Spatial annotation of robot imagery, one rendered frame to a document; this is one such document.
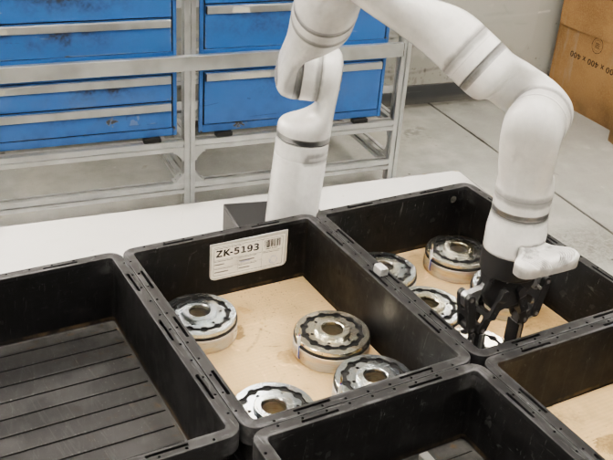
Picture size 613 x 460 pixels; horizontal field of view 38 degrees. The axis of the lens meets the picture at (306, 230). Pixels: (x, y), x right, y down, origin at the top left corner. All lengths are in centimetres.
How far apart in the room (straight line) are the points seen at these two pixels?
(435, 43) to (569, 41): 375
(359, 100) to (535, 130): 238
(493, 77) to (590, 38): 364
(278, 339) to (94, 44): 190
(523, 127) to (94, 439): 60
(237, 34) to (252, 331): 197
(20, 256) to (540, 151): 100
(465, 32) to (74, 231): 96
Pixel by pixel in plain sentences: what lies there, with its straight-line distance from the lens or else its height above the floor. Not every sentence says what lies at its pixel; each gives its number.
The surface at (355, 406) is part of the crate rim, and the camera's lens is 97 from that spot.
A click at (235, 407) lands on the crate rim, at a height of 93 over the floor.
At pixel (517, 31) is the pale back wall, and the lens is 476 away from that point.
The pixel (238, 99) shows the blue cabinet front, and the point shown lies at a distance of 318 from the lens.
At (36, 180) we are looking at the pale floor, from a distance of 360.
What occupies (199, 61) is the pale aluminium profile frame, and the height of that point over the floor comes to 60.
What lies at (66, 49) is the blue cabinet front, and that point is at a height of 65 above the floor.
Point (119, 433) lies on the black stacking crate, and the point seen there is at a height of 83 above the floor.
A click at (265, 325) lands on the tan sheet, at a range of 125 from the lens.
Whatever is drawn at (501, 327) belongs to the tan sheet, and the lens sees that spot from 132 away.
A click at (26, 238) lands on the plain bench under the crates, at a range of 175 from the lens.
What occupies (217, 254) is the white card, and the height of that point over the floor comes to 90.
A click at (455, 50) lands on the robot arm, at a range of 104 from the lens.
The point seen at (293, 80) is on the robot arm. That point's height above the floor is 108.
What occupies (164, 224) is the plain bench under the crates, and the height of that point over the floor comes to 70.
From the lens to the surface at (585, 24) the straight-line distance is 468.
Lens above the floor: 155
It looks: 29 degrees down
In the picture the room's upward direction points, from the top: 4 degrees clockwise
